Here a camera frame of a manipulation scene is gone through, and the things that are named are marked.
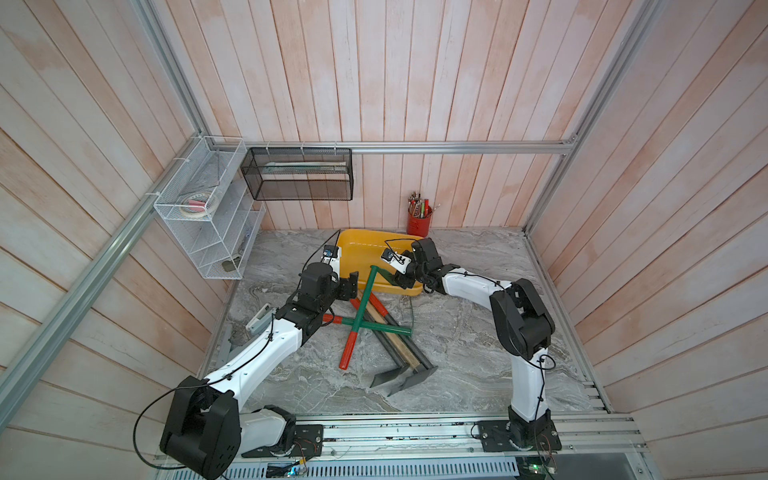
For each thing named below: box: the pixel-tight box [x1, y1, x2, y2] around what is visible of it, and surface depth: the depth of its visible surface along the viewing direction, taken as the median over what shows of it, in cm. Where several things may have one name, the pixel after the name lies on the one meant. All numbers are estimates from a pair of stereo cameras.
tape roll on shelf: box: [180, 192, 209, 218], surface depth 75 cm
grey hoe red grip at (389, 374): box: [350, 298, 408, 388], surface depth 85 cm
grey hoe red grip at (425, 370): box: [369, 292, 438, 397], surface depth 85 cm
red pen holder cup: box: [407, 212, 432, 238], surface depth 116 cm
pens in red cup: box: [408, 191, 433, 219], surface depth 114 cm
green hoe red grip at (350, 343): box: [339, 265, 399, 370], surface depth 90 cm
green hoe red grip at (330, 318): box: [322, 314, 413, 336], surface depth 94 cm
